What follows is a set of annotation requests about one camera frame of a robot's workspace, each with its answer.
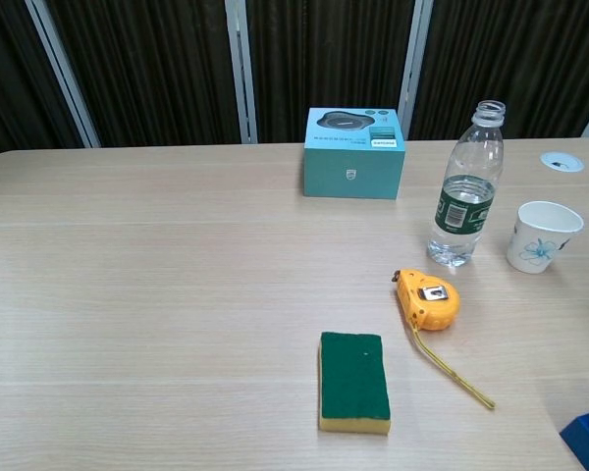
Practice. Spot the clear plastic water bottle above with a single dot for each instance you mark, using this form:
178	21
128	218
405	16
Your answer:
464	230

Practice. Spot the white flower-print paper cup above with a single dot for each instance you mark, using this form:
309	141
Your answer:
535	250

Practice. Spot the green yellow scrub sponge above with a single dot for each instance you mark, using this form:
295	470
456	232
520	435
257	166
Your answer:
353	378

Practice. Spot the teal speaker product box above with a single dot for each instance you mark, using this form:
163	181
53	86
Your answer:
353	172

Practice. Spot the orange tape measure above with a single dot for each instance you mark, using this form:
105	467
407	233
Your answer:
429	304

